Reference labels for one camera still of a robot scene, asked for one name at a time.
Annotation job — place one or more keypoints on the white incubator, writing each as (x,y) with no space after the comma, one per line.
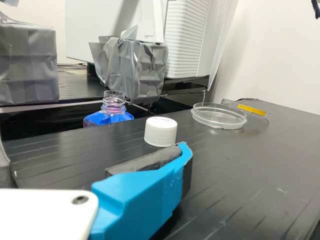
(185,37)

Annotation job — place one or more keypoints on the white box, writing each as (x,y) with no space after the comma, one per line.
(100,27)

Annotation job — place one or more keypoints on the petri dish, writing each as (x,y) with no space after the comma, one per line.
(220,117)

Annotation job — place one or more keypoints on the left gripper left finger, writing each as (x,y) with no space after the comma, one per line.
(5,172)

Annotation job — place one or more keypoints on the blue bottle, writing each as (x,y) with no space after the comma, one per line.
(110,117)

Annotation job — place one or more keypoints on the bottle cap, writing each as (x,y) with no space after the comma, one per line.
(160,132)

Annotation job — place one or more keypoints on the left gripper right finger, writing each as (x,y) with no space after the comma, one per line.
(145,195)

